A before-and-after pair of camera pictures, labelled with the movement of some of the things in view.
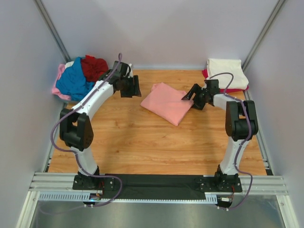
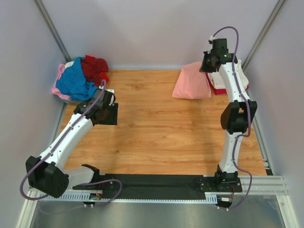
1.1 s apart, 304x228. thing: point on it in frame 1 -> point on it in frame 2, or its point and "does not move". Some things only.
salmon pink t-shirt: [166, 101] -> [192, 83]
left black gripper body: [127, 90] -> [110, 116]
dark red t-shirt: [93, 67] does not move
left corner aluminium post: [66, 56] does not move
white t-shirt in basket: [69, 64] does not move
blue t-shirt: [72, 81] does not move
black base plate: [159, 186] does not move
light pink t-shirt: [55, 91] does not move
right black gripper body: [199, 99] -> [206, 63]
